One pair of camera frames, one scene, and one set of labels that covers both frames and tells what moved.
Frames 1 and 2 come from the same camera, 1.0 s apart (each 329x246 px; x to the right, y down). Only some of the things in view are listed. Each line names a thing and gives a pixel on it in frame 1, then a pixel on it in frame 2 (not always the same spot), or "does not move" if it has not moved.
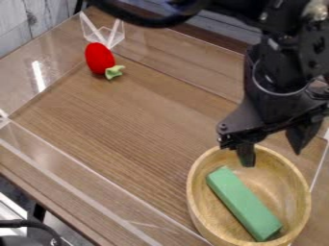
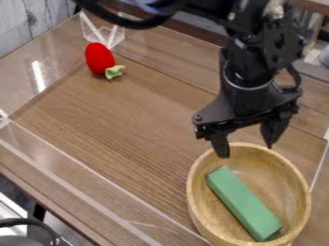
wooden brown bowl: x=277 y=181 does not move
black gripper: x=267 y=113 -> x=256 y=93
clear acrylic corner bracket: x=105 y=36 does not move
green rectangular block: x=248 y=210 does not move
